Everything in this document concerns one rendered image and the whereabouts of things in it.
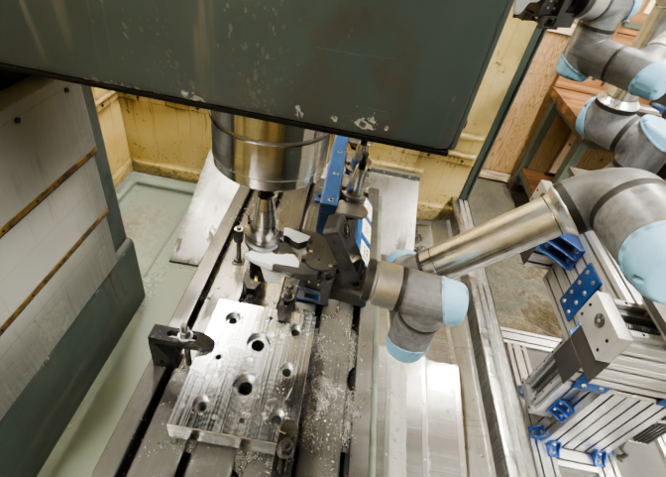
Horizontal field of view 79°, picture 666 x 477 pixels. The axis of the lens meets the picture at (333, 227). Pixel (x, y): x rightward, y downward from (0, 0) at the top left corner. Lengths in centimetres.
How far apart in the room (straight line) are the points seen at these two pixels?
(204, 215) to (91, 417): 76
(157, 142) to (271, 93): 157
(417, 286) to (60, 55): 53
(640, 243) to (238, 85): 54
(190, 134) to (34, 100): 106
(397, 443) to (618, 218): 74
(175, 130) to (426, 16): 159
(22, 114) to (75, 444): 80
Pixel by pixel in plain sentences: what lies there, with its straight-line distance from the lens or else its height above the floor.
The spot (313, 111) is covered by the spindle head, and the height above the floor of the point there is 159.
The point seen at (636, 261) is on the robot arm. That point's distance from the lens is 67.
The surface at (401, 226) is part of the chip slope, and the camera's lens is 165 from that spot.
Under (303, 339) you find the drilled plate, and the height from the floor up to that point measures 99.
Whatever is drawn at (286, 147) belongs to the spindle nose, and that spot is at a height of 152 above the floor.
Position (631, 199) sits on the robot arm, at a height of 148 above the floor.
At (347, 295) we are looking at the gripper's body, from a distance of 69.
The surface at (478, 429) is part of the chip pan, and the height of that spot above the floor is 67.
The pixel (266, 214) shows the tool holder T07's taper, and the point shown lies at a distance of 62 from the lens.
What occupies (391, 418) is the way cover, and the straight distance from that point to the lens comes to 116.
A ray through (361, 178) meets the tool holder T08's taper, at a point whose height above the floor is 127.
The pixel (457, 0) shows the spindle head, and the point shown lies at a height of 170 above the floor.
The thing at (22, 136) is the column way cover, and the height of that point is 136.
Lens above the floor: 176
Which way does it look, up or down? 40 degrees down
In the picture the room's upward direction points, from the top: 12 degrees clockwise
